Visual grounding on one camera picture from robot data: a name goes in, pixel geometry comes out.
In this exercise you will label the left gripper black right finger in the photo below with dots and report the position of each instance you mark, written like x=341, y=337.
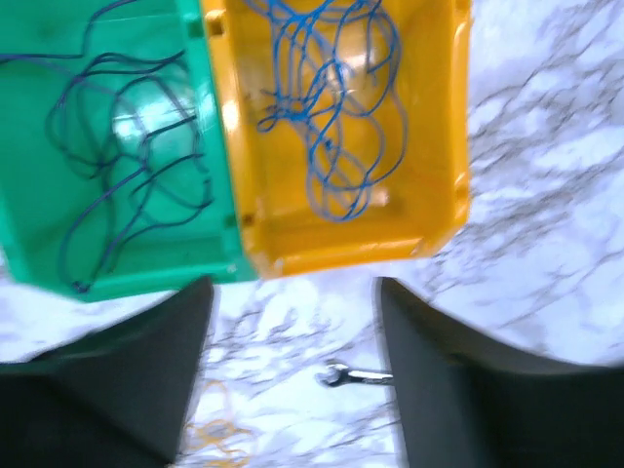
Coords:
x=466, y=399

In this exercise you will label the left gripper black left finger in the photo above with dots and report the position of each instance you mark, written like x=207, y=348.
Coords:
x=118, y=397

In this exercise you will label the silver open-end wrench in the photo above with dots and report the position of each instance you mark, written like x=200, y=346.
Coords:
x=338, y=374

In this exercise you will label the green plastic bin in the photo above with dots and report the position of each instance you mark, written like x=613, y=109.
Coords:
x=114, y=172

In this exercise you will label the yellow plastic bin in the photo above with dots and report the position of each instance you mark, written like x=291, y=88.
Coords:
x=345, y=124

